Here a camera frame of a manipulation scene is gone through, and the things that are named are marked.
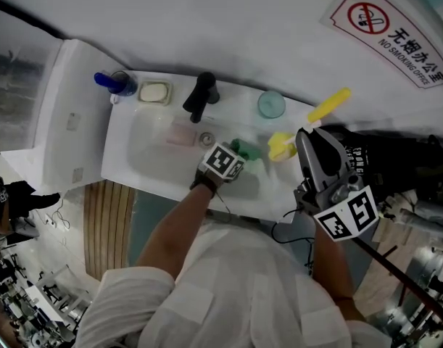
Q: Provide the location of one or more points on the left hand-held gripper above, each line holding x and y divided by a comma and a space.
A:
221, 160

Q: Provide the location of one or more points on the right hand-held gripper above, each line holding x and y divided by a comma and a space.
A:
351, 212

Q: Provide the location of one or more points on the green plastic cup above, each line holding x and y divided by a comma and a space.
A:
248, 149

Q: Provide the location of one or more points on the yellow brush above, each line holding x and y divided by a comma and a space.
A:
330, 105

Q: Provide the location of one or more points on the person's right forearm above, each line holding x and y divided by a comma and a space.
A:
330, 267

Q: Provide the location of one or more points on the person's left forearm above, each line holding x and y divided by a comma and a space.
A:
170, 230

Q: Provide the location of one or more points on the metal sink drain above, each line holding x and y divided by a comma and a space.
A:
207, 139

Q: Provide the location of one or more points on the black bag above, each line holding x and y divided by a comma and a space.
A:
388, 165

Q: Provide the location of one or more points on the white ceramic sink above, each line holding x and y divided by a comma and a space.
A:
152, 158

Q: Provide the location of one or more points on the black faucet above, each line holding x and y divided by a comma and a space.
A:
201, 93

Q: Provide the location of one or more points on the white soap in dish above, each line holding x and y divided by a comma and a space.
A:
168, 94

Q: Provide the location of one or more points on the white soap bar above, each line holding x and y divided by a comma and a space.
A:
152, 93

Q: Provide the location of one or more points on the gray hanging clothes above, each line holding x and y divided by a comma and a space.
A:
424, 216

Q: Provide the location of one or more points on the blue transparent mug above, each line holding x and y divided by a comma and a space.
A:
128, 83

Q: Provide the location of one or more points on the wooden slat platform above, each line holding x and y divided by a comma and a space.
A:
108, 230

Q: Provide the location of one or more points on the white shirt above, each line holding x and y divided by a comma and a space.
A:
243, 296

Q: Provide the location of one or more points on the dark blue cylinder bottle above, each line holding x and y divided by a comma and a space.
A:
105, 80

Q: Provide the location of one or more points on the brown wooden coat stand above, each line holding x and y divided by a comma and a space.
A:
406, 285

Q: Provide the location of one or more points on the white partition counter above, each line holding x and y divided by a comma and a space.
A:
61, 85

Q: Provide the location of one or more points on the white power strip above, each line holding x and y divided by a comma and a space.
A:
50, 220

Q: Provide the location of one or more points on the frosted glass partition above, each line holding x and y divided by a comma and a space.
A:
11, 85

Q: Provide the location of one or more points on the white red-bordered wall sign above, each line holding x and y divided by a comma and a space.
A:
388, 31

